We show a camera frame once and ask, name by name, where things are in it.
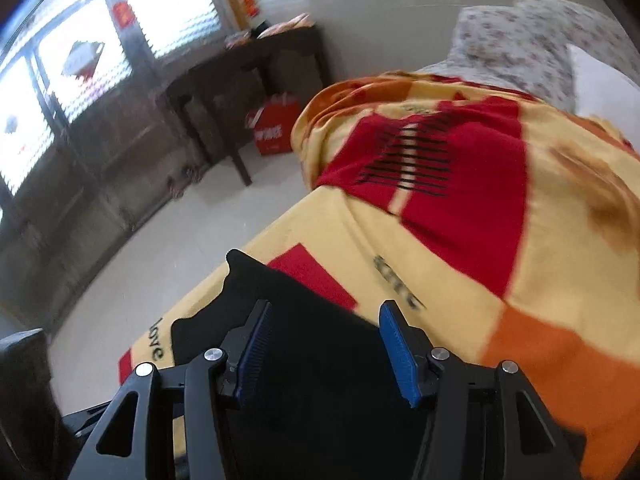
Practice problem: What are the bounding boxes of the beige folded cloth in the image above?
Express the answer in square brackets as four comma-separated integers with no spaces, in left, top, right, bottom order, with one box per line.
[257,14,316,39]

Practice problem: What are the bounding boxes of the red shopping bag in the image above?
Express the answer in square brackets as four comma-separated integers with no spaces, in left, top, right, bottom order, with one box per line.
[247,92,301,157]

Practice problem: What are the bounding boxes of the dark wooden table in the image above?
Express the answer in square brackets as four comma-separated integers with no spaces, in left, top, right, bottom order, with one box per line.
[165,25,333,186]

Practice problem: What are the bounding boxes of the grey floral pillows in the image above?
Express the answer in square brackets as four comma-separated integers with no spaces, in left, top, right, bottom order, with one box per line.
[417,0,640,111]

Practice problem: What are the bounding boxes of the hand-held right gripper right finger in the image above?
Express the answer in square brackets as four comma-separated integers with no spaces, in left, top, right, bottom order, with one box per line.
[378,300,583,480]

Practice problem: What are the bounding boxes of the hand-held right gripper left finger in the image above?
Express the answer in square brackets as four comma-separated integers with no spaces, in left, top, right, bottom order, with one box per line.
[67,300,273,480]

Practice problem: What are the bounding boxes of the yellow red printed blanket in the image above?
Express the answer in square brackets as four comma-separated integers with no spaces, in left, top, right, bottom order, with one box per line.
[117,72,640,480]

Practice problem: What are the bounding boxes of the black pants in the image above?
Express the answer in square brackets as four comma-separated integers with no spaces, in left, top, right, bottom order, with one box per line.
[170,249,586,480]

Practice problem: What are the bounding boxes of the brown glazed door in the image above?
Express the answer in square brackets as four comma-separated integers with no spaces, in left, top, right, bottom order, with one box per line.
[0,0,236,311]

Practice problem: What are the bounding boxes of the white pillow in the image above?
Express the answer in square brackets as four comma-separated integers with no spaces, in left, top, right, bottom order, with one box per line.
[567,44,640,153]

